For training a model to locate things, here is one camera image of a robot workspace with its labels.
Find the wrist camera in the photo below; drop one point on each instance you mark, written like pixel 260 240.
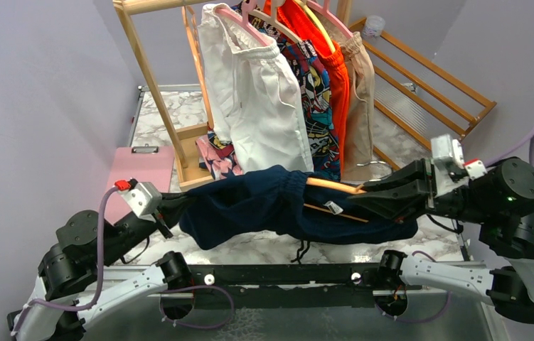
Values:
pixel 142 197
pixel 445 148

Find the white shorts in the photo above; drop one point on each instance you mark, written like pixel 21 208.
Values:
pixel 254 96

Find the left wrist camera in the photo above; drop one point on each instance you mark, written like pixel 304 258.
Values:
pixel 142 197

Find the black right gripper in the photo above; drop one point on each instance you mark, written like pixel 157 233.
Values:
pixel 399 204

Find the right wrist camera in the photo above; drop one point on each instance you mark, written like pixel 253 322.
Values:
pixel 445 148

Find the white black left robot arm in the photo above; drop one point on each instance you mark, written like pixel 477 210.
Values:
pixel 68 296

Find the orange red shorts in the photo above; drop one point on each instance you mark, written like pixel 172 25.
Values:
pixel 328 61

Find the wooden slatted shelf rack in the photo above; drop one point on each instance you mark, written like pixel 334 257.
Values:
pixel 416 100

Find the pink hanger left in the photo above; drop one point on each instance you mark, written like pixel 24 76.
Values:
pixel 243 20

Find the orange twisted hanger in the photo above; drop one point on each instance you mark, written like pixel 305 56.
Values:
pixel 189 21

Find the pink hanger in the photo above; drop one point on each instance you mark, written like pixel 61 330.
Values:
pixel 323 9
pixel 243 20

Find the yellow hanger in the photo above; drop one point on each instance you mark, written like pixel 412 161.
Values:
pixel 304 6

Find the beige shorts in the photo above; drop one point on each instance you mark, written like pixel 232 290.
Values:
pixel 358 146

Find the pink navy patterned shorts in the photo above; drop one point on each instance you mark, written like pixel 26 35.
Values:
pixel 217 157

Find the beige wooden hanger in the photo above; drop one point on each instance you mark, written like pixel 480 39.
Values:
pixel 276 23

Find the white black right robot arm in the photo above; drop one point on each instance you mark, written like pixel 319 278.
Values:
pixel 499 199

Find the orange wooden hanger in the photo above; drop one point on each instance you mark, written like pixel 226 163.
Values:
pixel 341 187

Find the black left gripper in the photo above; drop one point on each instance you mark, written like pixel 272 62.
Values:
pixel 168 212

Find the pink hanger right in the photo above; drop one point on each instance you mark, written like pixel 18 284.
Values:
pixel 323 9

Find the clear paperclip jar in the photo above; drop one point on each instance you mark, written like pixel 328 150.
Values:
pixel 373 27

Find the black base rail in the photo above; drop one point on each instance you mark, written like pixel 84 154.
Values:
pixel 217 287

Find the navy blue shorts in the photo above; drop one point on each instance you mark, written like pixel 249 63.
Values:
pixel 281 201

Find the comic print shorts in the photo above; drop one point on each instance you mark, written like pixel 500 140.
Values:
pixel 269 94

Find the wooden clothes rack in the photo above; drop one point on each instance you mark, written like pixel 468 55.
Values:
pixel 190 174

